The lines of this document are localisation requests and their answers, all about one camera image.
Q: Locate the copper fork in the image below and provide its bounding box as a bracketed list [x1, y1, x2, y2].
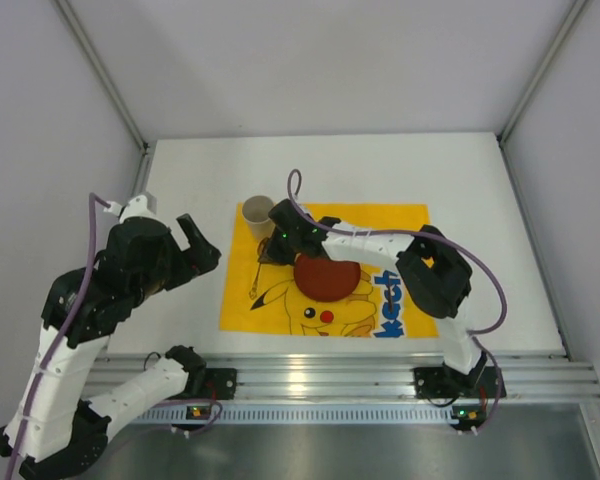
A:
[249, 237, 269, 300]

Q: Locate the yellow Pikachu cloth placemat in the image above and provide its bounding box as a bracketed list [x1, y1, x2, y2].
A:
[219, 212, 438, 339]

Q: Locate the beige paper cup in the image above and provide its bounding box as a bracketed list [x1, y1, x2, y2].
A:
[241, 195, 275, 241]

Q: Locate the red plastic plate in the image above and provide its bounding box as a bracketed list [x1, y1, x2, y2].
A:
[293, 255, 361, 302]

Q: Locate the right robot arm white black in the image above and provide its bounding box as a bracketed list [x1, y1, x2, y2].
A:
[259, 199, 487, 389]

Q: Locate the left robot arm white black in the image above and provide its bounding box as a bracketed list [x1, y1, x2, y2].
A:
[0, 194, 221, 479]

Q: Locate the left aluminium frame post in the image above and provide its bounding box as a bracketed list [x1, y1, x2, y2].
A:
[53, 0, 151, 151]

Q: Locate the aluminium frame post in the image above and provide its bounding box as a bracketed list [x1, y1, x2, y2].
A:
[496, 0, 593, 146]
[53, 0, 151, 151]

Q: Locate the aluminium mounting rail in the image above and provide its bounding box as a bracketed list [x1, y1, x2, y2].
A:
[79, 351, 600, 404]

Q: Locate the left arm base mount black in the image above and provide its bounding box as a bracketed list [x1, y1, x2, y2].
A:
[176, 368, 238, 400]

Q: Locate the slotted cable duct grey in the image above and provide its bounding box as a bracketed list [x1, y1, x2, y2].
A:
[132, 403, 482, 426]

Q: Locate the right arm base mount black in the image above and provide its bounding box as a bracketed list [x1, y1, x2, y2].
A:
[413, 365, 507, 400]

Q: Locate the right aluminium frame post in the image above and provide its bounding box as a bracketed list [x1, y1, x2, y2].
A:
[496, 0, 593, 146]

